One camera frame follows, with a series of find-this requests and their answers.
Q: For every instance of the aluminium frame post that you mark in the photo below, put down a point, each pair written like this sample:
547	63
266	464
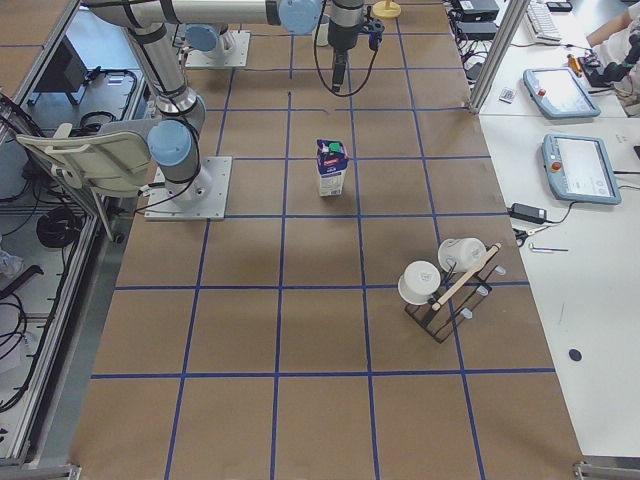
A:
512	17

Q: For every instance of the near teach pendant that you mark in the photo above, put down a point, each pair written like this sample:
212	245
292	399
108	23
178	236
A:
578	169

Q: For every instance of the black wire mug rack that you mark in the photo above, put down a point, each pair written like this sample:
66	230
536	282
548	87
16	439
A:
457	297

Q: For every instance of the teach pendant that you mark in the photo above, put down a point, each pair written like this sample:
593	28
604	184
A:
559	93
578	169

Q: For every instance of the black power adapter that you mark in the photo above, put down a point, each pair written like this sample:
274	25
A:
527	213

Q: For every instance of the beige plastic chair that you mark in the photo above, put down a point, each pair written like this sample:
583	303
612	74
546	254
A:
113	162

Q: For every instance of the allen key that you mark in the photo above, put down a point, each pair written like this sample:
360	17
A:
539	249

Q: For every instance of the blue white milk carton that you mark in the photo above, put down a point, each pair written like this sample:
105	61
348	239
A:
332	162

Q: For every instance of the small remote control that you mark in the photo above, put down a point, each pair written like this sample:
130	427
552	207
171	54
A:
507	95

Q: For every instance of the far teach pendant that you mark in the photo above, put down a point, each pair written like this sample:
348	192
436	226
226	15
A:
559	93

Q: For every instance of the white keyboard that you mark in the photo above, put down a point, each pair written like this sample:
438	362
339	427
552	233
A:
541	25

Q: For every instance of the white mug on rack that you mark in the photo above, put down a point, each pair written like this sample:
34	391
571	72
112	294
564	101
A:
419	281
459	255

